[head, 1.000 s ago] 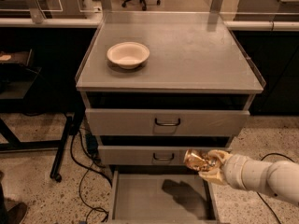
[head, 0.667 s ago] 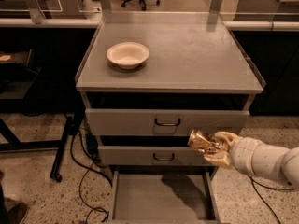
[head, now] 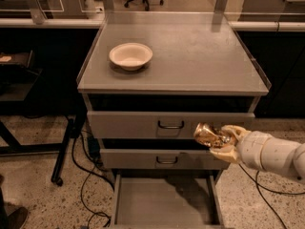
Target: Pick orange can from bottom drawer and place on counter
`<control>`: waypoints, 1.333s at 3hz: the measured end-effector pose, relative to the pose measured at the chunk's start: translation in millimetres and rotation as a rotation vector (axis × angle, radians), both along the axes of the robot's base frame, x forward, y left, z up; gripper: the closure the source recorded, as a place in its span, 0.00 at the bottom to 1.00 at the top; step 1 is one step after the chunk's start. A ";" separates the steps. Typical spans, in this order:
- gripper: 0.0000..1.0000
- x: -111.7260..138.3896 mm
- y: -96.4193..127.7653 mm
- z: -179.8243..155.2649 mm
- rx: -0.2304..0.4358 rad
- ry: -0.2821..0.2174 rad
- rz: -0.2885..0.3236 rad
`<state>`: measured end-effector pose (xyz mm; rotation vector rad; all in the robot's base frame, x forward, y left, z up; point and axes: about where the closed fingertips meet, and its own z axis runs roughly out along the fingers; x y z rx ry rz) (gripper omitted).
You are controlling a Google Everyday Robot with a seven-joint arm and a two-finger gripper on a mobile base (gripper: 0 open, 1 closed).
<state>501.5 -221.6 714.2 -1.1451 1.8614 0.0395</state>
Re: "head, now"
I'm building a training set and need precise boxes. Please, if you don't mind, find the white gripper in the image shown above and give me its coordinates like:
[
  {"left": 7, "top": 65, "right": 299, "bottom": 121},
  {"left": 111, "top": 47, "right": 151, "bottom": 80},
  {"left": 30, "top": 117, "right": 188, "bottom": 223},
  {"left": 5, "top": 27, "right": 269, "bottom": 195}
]
[{"left": 210, "top": 125, "right": 272, "bottom": 171}]

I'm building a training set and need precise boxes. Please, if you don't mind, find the crushed orange can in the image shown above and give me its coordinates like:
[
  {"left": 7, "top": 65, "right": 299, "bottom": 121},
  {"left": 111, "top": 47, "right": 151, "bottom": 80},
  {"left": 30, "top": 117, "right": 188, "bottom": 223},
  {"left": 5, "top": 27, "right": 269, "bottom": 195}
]
[{"left": 193, "top": 123, "right": 232, "bottom": 148}]

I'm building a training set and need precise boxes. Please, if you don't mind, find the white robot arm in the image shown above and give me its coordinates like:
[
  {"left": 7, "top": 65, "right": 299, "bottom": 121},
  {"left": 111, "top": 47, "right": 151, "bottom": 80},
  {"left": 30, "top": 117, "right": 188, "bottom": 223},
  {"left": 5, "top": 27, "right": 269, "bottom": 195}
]
[{"left": 210, "top": 126, "right": 305, "bottom": 184}]

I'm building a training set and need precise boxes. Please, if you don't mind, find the bottom grey drawer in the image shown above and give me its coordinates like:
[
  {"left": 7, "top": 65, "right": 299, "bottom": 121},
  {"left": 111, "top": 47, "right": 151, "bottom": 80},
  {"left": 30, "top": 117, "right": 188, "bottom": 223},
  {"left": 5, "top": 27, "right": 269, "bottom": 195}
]
[{"left": 111, "top": 175, "right": 225, "bottom": 229}]

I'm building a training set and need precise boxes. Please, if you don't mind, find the grey drawer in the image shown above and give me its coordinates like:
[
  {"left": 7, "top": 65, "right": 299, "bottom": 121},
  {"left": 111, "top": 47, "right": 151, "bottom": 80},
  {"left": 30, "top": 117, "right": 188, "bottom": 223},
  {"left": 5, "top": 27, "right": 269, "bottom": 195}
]
[
  {"left": 100, "top": 139, "right": 229, "bottom": 170},
  {"left": 88, "top": 94, "right": 254, "bottom": 139},
  {"left": 111, "top": 175, "right": 225, "bottom": 229}
]

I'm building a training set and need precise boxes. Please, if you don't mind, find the grey drawer cabinet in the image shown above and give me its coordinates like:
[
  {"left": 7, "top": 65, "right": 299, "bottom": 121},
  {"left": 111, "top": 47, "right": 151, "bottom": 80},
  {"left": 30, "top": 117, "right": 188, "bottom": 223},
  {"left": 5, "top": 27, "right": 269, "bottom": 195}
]
[{"left": 75, "top": 10, "right": 272, "bottom": 229}]

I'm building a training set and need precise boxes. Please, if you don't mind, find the middle grey drawer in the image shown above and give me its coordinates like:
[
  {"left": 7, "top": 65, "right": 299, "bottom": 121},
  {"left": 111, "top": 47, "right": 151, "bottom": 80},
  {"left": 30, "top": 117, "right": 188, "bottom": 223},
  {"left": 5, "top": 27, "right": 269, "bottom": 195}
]
[{"left": 100, "top": 139, "right": 229, "bottom": 170}]

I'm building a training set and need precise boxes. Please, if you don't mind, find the top grey drawer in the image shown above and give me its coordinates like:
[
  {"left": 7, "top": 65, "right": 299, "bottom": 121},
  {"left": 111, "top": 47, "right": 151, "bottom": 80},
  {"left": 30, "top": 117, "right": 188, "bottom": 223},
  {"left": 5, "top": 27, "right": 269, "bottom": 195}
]
[{"left": 88, "top": 94, "right": 254, "bottom": 139}]

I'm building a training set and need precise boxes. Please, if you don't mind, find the brown shoe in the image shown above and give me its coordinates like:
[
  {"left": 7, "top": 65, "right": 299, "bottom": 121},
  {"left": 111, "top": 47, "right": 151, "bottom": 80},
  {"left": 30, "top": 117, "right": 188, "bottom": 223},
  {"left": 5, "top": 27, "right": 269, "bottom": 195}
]
[{"left": 9, "top": 207, "right": 29, "bottom": 229}]

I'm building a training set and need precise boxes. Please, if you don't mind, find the black cable right floor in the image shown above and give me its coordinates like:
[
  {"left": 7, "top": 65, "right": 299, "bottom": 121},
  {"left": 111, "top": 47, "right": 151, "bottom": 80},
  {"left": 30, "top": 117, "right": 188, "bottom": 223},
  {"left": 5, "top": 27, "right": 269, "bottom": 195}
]
[{"left": 238, "top": 164, "right": 305, "bottom": 229}]

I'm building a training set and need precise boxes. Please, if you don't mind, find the black cable floor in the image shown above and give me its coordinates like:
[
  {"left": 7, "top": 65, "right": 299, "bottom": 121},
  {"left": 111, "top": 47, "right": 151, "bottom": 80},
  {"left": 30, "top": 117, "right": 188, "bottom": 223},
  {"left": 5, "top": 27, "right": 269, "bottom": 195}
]
[
  {"left": 71, "top": 131, "right": 115, "bottom": 229},
  {"left": 238, "top": 164, "right": 305, "bottom": 229}
]

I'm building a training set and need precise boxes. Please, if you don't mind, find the middle drawer metal handle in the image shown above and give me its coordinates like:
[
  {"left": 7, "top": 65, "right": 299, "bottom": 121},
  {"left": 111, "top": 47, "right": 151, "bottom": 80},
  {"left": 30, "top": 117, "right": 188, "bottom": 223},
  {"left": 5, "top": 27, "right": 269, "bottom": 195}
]
[{"left": 155, "top": 156, "right": 178, "bottom": 165}]

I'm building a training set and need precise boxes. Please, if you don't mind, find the drawer metal handle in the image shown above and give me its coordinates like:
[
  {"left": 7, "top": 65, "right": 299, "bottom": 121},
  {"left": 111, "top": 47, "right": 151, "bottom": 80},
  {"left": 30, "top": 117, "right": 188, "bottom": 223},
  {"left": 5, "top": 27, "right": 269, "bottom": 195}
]
[
  {"left": 155, "top": 156, "right": 178, "bottom": 165},
  {"left": 157, "top": 120, "right": 185, "bottom": 130}
]

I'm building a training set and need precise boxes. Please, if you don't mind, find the top drawer metal handle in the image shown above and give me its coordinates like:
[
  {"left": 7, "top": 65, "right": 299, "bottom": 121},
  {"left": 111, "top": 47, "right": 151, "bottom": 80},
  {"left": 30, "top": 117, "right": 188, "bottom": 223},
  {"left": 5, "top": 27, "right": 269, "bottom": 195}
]
[{"left": 157, "top": 120, "right": 185, "bottom": 130}]

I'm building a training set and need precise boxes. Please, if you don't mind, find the white horizontal rail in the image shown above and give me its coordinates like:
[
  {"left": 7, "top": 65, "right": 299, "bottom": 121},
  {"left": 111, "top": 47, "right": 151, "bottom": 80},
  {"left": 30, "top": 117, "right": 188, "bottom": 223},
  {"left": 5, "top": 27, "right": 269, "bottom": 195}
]
[{"left": 0, "top": 18, "right": 305, "bottom": 32}]

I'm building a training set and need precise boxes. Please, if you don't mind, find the black cable left floor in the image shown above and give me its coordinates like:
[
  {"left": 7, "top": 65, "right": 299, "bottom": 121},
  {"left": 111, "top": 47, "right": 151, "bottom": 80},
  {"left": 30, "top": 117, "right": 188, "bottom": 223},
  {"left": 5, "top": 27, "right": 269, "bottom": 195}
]
[{"left": 71, "top": 131, "right": 115, "bottom": 229}]

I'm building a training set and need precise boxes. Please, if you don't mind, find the black table frame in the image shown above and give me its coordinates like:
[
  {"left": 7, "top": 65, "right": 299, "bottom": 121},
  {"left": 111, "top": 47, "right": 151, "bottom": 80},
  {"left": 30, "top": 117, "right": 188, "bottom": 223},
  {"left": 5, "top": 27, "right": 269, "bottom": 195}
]
[{"left": 0, "top": 51, "right": 73, "bottom": 186}]

